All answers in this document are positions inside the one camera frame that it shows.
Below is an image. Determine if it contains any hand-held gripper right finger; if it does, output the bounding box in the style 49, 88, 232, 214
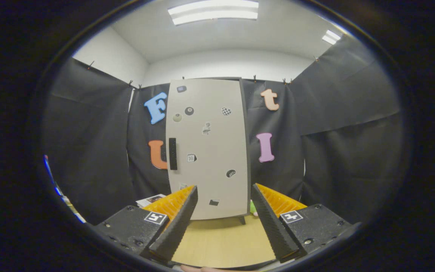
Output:
251, 183, 354, 263

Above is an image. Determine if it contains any small ceiling light panel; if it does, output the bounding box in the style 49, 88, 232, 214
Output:
321, 29, 342, 45

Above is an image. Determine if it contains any long ceiling light panel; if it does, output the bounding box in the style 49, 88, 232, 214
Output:
168, 0, 259, 26

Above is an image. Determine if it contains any black backdrop cloth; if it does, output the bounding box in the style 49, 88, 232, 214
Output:
42, 36, 405, 225

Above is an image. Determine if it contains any grey shoe cabinet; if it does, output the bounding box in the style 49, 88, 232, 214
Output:
168, 77, 252, 226

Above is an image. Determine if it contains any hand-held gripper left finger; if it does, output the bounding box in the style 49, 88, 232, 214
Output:
95, 185, 199, 264

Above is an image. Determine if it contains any grey shoe cabinet door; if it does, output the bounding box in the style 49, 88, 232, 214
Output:
165, 78, 249, 220

